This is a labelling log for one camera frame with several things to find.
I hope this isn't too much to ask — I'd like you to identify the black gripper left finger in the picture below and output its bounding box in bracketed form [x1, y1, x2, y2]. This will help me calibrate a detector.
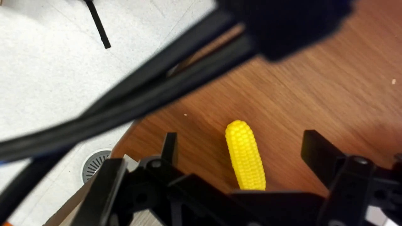
[139, 132, 186, 190]

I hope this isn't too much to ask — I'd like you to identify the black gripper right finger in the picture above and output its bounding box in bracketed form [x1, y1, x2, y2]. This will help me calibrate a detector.
[300, 130, 374, 199]

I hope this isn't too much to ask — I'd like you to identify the yellow toy corn cob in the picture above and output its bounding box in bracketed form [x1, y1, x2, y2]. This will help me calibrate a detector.
[223, 120, 267, 193]

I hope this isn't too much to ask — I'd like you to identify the round metal floor drain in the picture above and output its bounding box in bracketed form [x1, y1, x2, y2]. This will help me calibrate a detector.
[80, 149, 113, 185]

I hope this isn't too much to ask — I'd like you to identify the thin black floor bar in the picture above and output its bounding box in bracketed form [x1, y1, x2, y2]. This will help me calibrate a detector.
[83, 0, 113, 51]

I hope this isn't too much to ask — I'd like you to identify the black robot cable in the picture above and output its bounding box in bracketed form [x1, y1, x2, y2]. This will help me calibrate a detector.
[0, 8, 240, 162]
[0, 36, 262, 225]

